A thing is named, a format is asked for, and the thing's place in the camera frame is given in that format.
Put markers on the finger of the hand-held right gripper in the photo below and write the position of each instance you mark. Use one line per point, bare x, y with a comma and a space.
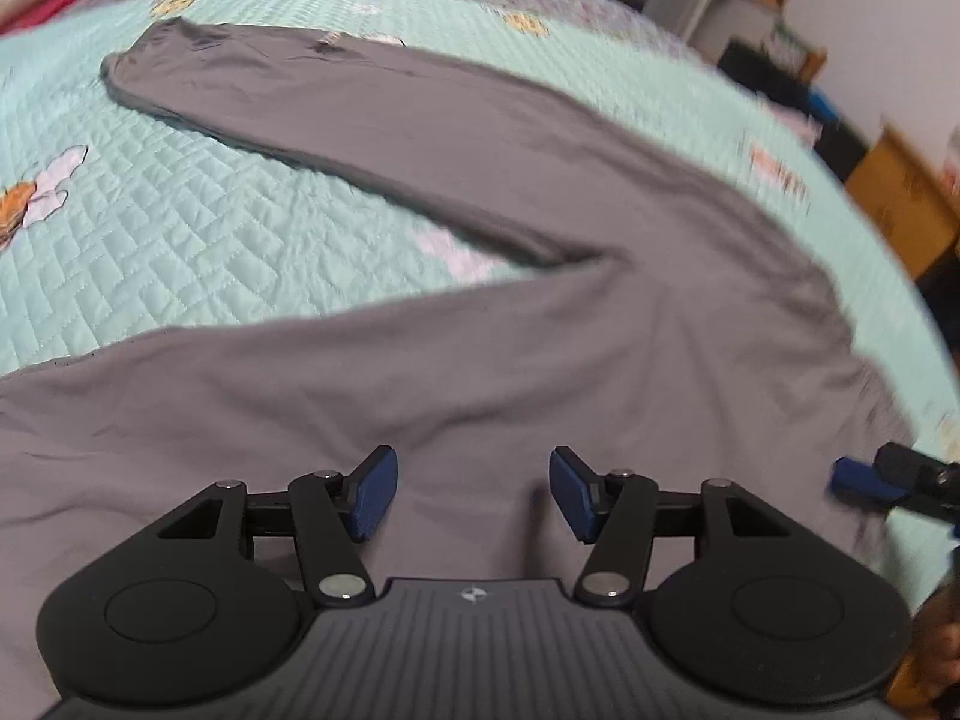
855, 474

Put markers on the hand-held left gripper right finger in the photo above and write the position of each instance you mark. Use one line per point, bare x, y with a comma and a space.
574, 495

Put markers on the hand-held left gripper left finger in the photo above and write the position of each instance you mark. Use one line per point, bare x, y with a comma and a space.
371, 491

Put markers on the grey pants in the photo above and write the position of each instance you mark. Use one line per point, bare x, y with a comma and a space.
525, 360

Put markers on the person's right hand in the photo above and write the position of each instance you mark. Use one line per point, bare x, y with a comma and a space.
937, 645

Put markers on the wooden cabinet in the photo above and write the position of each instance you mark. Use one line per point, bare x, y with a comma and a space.
907, 202

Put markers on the mint quilted bee bedspread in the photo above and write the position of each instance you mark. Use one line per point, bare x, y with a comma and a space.
187, 225

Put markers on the white cloth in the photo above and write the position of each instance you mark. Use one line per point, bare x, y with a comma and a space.
791, 120

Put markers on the black chair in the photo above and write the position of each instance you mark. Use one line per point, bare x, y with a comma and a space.
780, 75

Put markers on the green orange box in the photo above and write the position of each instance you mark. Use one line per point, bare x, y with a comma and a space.
795, 49

